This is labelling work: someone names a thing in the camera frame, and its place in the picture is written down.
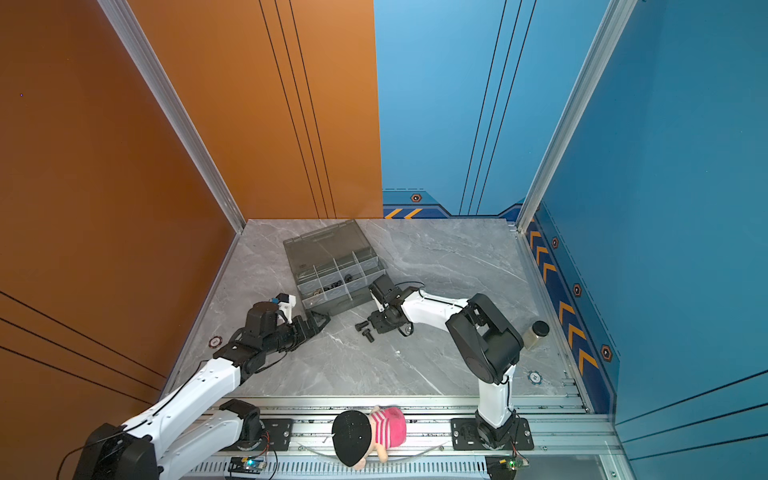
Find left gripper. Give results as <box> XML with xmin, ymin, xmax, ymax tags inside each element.
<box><xmin>264</xmin><ymin>310</ymin><xmax>331</xmax><ymax>358</ymax></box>

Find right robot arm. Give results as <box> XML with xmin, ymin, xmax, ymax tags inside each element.
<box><xmin>368</xmin><ymin>275</ymin><xmax>533</xmax><ymax>450</ymax></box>

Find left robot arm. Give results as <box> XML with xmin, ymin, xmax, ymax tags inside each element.
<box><xmin>73</xmin><ymin>295</ymin><xmax>331</xmax><ymax>479</ymax></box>

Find grey plastic organizer box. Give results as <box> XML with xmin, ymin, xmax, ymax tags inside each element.
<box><xmin>283</xmin><ymin>220</ymin><xmax>386</xmax><ymax>316</ymax></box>

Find left circuit board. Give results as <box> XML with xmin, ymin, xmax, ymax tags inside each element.
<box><xmin>227</xmin><ymin>456</ymin><xmax>268</xmax><ymax>476</ymax></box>

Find circuit board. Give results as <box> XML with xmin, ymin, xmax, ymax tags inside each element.
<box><xmin>227</xmin><ymin>456</ymin><xmax>268</xmax><ymax>476</ymax></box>
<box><xmin>485</xmin><ymin>455</ymin><xmax>530</xmax><ymax>480</ymax></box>

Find round floor marker right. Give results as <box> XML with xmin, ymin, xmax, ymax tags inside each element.
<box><xmin>528</xmin><ymin>371</ymin><xmax>542</xmax><ymax>385</ymax></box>

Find right circuit board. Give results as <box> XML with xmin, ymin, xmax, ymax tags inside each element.
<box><xmin>485</xmin><ymin>455</ymin><xmax>530</xmax><ymax>480</ymax></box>

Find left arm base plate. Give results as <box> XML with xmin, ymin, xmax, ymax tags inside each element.
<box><xmin>235</xmin><ymin>419</ymin><xmax>294</xmax><ymax>453</ymax></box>

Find aluminium rail frame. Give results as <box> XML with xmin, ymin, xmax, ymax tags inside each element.
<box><xmin>107</xmin><ymin>392</ymin><xmax>637</xmax><ymax>480</ymax></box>

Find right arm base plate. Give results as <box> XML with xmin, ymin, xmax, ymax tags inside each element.
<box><xmin>450</xmin><ymin>415</ymin><xmax>535</xmax><ymax>451</ymax></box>

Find left aluminium corner post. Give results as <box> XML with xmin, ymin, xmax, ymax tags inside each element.
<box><xmin>98</xmin><ymin>0</ymin><xmax>246</xmax><ymax>235</ymax></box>

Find aluminium corner post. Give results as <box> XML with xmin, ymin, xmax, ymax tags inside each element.
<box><xmin>516</xmin><ymin>0</ymin><xmax>637</xmax><ymax>235</ymax></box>
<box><xmin>98</xmin><ymin>0</ymin><xmax>246</xmax><ymax>235</ymax></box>

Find right aluminium corner post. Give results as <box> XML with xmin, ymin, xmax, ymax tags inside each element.
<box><xmin>516</xmin><ymin>0</ymin><xmax>637</xmax><ymax>235</ymax></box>

